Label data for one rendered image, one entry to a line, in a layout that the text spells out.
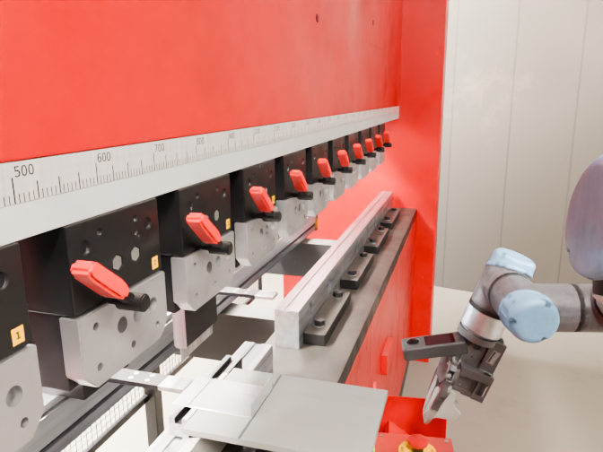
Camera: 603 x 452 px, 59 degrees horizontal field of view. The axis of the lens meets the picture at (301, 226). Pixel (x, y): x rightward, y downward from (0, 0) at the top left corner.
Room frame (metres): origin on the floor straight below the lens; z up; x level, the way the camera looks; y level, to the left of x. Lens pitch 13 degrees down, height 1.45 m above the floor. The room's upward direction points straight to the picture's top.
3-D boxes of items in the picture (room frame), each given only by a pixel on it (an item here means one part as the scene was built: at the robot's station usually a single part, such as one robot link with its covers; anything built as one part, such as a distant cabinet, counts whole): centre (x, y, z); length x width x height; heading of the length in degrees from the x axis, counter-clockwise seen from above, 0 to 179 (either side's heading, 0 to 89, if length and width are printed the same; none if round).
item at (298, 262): (2.16, 0.13, 0.81); 0.64 x 0.08 x 0.14; 73
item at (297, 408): (0.71, 0.02, 1.00); 0.26 x 0.18 x 0.01; 73
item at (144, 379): (0.81, 0.31, 1.01); 0.26 x 0.12 x 0.05; 73
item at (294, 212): (1.11, 0.05, 1.26); 0.15 x 0.09 x 0.17; 163
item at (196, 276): (0.73, 0.16, 1.26); 0.15 x 0.09 x 0.17; 163
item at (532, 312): (0.79, -0.36, 1.12); 0.11 x 0.11 x 0.08; 87
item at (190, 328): (0.76, 0.16, 1.13); 0.10 x 0.02 x 0.10; 163
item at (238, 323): (1.44, 0.35, 0.81); 0.64 x 0.08 x 0.14; 73
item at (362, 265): (1.70, -0.19, 0.89); 0.30 x 0.05 x 0.03; 163
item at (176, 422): (0.78, 0.15, 0.99); 0.20 x 0.03 x 0.03; 163
